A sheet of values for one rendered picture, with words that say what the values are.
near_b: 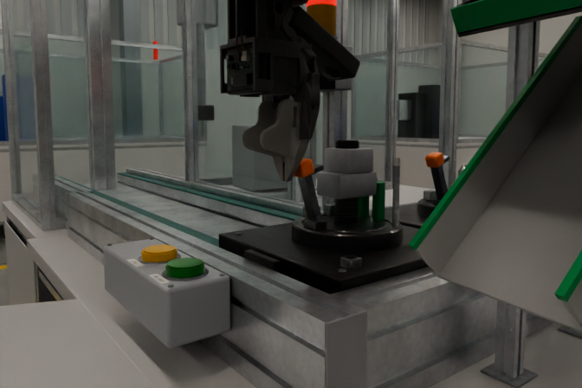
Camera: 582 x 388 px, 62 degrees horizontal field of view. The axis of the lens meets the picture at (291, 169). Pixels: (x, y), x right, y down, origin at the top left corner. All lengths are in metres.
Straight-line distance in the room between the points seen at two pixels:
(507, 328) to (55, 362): 0.48
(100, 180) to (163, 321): 1.09
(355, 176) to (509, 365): 0.26
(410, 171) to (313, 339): 5.49
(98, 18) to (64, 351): 1.13
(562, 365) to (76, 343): 0.54
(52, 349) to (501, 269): 0.49
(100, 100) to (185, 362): 1.10
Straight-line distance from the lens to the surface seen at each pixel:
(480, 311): 0.57
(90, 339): 0.66
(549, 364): 0.62
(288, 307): 0.44
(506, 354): 0.57
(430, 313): 0.51
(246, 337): 0.51
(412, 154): 5.85
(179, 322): 0.50
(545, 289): 0.38
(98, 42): 1.57
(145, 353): 0.60
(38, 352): 0.65
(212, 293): 0.51
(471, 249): 0.43
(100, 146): 1.55
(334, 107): 0.83
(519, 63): 0.52
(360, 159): 0.60
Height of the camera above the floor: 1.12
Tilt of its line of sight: 5 degrees down
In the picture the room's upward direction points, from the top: straight up
